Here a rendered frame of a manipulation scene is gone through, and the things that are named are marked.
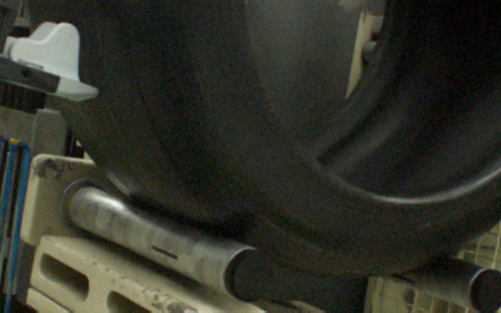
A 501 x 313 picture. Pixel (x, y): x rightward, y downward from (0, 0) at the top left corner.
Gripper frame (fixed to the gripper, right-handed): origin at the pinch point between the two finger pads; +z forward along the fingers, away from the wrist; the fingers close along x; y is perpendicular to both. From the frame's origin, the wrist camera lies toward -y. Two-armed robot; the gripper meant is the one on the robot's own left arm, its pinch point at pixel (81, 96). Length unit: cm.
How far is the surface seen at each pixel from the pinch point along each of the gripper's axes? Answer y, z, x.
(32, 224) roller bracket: -13.8, 8.1, 22.1
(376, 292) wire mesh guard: -13, 61, 26
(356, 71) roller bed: 16, 55, 37
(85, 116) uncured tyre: -1.4, 3.2, 5.2
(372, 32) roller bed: 22, 56, 37
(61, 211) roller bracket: -11.7, 10.8, 21.6
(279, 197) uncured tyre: -3.8, 14.9, -11.3
